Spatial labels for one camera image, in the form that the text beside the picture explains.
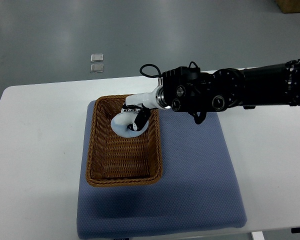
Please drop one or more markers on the blue quilted mat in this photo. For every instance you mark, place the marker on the blue quilted mat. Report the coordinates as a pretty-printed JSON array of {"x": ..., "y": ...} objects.
[{"x": 198, "y": 190}]

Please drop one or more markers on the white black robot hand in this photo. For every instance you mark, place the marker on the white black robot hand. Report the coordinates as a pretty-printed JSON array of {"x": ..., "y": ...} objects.
[{"x": 146, "y": 101}]

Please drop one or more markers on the brown wicker basket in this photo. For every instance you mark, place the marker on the brown wicker basket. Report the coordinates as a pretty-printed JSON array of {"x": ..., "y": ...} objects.
[{"x": 114, "y": 161}]

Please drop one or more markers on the blue white plush toy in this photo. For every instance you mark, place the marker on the blue white plush toy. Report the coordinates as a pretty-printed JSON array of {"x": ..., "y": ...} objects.
[{"x": 123, "y": 124}]

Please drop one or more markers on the white table leg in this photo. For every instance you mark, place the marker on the white table leg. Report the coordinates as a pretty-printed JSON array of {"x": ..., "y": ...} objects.
[{"x": 257, "y": 235}]

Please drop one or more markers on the upper metal floor plate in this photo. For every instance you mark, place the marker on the upper metal floor plate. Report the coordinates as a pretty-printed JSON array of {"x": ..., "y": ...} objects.
[{"x": 97, "y": 57}]

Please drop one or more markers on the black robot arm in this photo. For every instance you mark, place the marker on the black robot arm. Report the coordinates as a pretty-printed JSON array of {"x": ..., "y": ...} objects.
[{"x": 188, "y": 89}]

